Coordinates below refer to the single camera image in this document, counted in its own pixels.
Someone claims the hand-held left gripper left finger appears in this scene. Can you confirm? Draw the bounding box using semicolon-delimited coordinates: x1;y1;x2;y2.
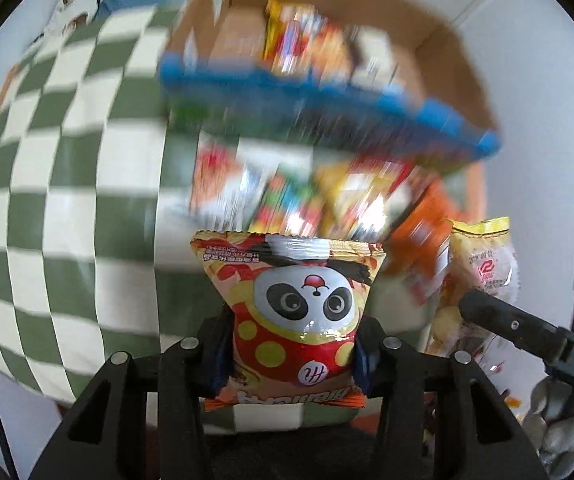
27;316;235;480

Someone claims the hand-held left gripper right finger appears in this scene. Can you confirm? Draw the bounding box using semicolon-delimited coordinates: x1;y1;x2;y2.
354;319;550;480

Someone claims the green white checkered blanket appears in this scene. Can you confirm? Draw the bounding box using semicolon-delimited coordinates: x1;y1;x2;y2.
0;5;488;436

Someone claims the yellow clear pastry packet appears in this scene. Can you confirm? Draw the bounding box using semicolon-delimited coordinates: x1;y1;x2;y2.
424;217;520;361

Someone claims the cardboard box with blue edge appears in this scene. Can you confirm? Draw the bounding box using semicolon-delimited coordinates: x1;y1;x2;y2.
159;0;500;176

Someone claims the person's right hand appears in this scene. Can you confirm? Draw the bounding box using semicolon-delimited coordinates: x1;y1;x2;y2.
522;377;574;480

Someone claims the heap of mixed snack packets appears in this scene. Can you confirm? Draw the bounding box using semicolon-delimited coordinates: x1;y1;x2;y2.
192;137;468;306
212;0;418;101

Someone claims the white bear print pillow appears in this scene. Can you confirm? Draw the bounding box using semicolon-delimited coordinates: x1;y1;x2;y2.
22;0;105;61

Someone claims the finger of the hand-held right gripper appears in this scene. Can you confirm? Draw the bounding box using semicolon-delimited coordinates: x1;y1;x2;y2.
459;290;565;363

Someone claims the panda print snack packet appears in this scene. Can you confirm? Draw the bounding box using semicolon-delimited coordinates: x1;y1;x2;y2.
189;230;388;413

